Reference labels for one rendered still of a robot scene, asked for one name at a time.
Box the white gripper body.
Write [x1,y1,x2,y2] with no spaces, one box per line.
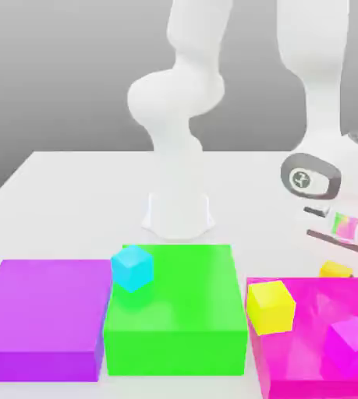
[304,227,358,268]

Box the small yellow cube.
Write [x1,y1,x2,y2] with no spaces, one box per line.
[246,279,297,337]
[318,260,354,279]

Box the small magenta cube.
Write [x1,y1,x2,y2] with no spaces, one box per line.
[324,316,358,373]

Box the small cyan cube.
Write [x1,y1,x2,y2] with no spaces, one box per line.
[110,244,154,295]

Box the large magenta box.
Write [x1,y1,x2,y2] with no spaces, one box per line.
[246,276,358,399]

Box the large green box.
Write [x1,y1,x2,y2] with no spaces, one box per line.
[102,244,250,377]

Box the large purple box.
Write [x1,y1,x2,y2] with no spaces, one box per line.
[0,259,113,383]

